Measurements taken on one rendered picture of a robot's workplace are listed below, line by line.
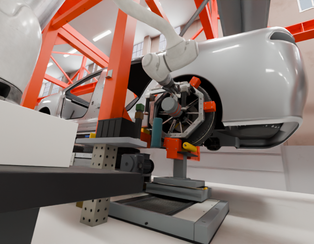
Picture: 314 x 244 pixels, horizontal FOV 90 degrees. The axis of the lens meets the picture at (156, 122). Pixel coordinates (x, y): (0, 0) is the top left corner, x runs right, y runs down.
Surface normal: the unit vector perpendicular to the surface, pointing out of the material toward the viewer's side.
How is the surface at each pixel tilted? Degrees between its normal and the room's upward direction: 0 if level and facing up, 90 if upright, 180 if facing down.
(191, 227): 90
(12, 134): 90
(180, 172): 90
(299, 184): 90
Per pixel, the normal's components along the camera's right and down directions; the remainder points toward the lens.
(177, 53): -0.25, 0.46
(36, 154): 0.85, -0.08
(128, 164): -0.49, -0.28
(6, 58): 0.95, 0.00
